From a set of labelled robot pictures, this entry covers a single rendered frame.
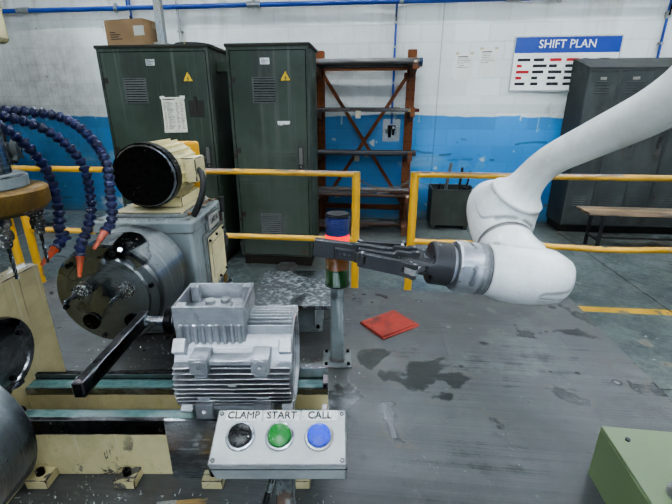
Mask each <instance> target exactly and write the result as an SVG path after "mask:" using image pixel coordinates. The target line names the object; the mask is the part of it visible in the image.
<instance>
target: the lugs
mask: <svg viewBox="0 0 672 504"><path fill-rule="evenodd" d="M188 346H189V344H188V340H187V339H186V338H174V339H173V342H172V348H171V353H172V354H174V355H187V353H188ZM292 346H293V340H292V338H279V344H278V352H279V354H280V355H291V354H292ZM281 410H295V400H294V399H293V400H292V403H291V404H282V408H281ZM180 411H181V412H184V413H196V411H195V405H181V410H180Z"/></svg>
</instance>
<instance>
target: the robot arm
mask: <svg viewBox="0 0 672 504"><path fill-rule="evenodd" d="M670 128H672V66H671V67H670V68H669V69H668V70H667V71H666V72H664V73H663V74H662V75H661V76H660V77H659V78H657V79H656V80H655V81H654V82H652V83H651V84H650V85H648V86H647V87H645V88H644V89H642V90H641V91H639V92H638V93H636V94H635V95H633V96H631V97H630V98H628V99H626V100H625V101H623V102H621V103H619V104H618V105H616V106H614V107H612V108H610V109H609V110H607V111H605V112H603V113H601V114H600V115H598V116H596V117H594V118H593V119H591V120H589V121H587V122H585V123H584V124H582V125H580V126H578V127H577V128H575V129H573V130H571V131H569V132H568V133H566V134H564V135H562V136H561V137H559V138H557V139H555V140H554V141H552V142H550V143H549V144H547V145H545V146H544V147H542V148H541V149H540V150H538V151H537V152H535V153H534V154H533V155H532V156H531V157H529V158H528V159H527V160H526V161H525V162H524V163H523V164H522V165H521V166H520V167H519V168H518V169H517V170H516V171H515V172H514V173H512V174H511V175H510V176H507V177H500V178H496V179H495V180H487V181H484V182H482V183H480V184H478V185H477V186H476V187H475V188H474V189H473V190H472V192H471V193H470V195H469V198H468V201H467V208H466V214H467V221H468V226H469V230H470V234H471V237H472V240H473V242H469V241H461V240H456V241H454V242H453V243H447V242H439V241H432V242H430V243H429V244H428V247H427V248H426V249H425V250H422V249H419V248H418V247H417V246H411V245H409V246H406V245H407V242H405V241H397V242H392V241H376V240H361V239H359V240H357V242H348V241H341V240H333V239H326V238H319V237H315V241H314V249H313V256H315V257H323V258H330V259H338V260H345V261H353V262H355V263H357V266H358V267H362V268H366V269H371V270H375V271H380V272H384V273H389V274H393V275H398V276H402V277H405V278H408V279H410V280H416V276H417V274H420V275H423V278H424V280H425V282H426V283H428V284H434V285H442V286H447V288H448V289H449V290H451V291H457V292H464V293H472V294H475V295H478V294H479V295H484V296H487V297H490V298H492V299H494V300H497V301H502V302H507V303H513V304H524V305H545V304H553V303H559V302H561V301H562V300H564V299H565V298H566V297H567V296H568V295H569V294H570V293H571V291H572V290H573V288H574V285H575V280H576V268H575V266H574V264H573V262H572V261H571V260H569V259H568V258H567V257H565V256H564V255H562V254H560V253H559V252H557V251H555V250H553V249H549V248H546V247H545V245H544V244H543V243H542V242H540V241H539V240H538V239H537V238H536V237H535V236H534V235H533V233H532V232H533V230H534V228H535V224H536V221H537V218H538V216H539V213H540V211H541V210H542V203H541V199H540V198H541V194H542V192H543V190H544V188H545V187H546V186H547V184H548V183H549V182H550V181H551V180H552V179H553V178H554V177H556V176H557V175H558V174H560V173H562V172H564V171H566V170H568V169H570V168H573V167H575V166H578V165H580V164H583V163H585V162H588V161H591V160H593V159H596V158H598V157H601V156H604V155H606V154H609V153H611V152H614V151H617V150H619V149H622V148H624V147H627V146H630V145H632V144H635V143H637V142H640V141H642V140H645V139H647V138H650V137H652V136H655V135H657V134H659V133H661V132H664V131H666V130H668V129H670Z"/></svg>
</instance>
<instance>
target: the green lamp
mask: <svg viewBox="0 0 672 504"><path fill-rule="evenodd" d="M326 284H327V285H328V286H330V287H336V288H339V287H345V286H347V285H348V284H349V269H347V270H346V271H342V272H333V271H329V270H327V269H326Z"/></svg>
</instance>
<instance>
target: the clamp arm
mask: <svg viewBox="0 0 672 504"><path fill-rule="evenodd" d="M146 317H150V314H149V311H140V312H139V313H138V314H137V315H136V316H135V318H134V319H133V320H132V321H131V322H130V323H129V324H128V325H127V326H126V327H125V328H124V329H122V330H121V331H120V333H119V334H118V335H117V336H116V337H115V338H114V339H113V340H112V341H111V342H110V344H109V345H108V346H107V347H106V348H105V349H104V350H103V351H102V352H101V353H100V354H99V355H98V356H97V357H96V358H95V359H94V360H93V361H92V362H91V363H90V364H89V365H88V366H87V367H86V369H85V370H84V371H83V372H82V373H81V374H80V375H79V376H77V377H76V378H75V379H74V381H73V382H72V383H71V386H72V390H73V394H74V397H75V398H85V397H86V396H87V395H88V394H89V393H90V392H91V391H92V390H93V388H94V387H95V386H96V385H97V384H98V383H99V381H100V380H101V379H102V378H103V377H104V376H105V374H106V373H107V372H108V371H109V370H110V369H111V368H112V366H113V365H114V364H115V363H116V362H117V361H118V359H119V358H120V357H121V356H122V355H123V354H124V353H125V351H126V350H127V349H128V348H129V347H130V346H131V344H132V343H133V342H134V341H135V340H136V339H137V337H138V336H139V335H140V334H141V333H142V332H143V331H144V329H145V328H146V327H148V326H151V325H149V324H148V323H145V321H148V320H149V318H146ZM145 318H146V319H145Z"/></svg>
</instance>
